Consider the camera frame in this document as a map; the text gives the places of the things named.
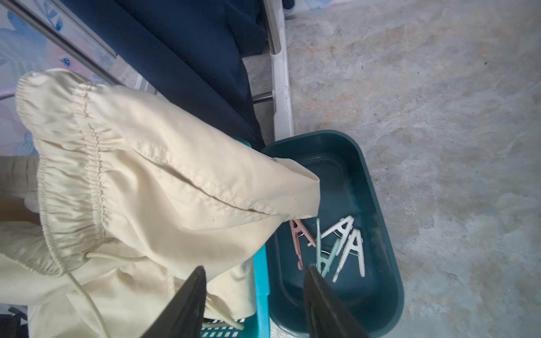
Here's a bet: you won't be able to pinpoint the white clothespin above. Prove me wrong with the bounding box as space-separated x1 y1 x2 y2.
332 229 366 283
312 215 354 258

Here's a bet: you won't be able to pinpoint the teal perforated plastic basket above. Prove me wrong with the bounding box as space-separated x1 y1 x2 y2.
194 135 281 320

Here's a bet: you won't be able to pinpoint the beige shorts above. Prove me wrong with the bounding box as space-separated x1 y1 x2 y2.
1 69 321 337

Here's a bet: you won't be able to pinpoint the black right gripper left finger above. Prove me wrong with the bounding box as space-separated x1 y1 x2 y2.
142 266 207 338

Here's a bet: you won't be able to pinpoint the navy blue shorts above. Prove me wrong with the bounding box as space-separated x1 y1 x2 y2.
65 0 267 149

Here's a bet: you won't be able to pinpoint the pink clothespin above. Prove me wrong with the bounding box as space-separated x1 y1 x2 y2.
290 219 316 270

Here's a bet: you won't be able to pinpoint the mint green clothespin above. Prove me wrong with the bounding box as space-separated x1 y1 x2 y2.
316 218 340 277

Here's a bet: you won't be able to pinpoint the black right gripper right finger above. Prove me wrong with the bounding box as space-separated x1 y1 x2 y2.
303 266 369 338

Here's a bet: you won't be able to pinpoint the white metal clothes rack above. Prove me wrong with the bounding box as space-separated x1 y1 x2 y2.
1 1 294 140

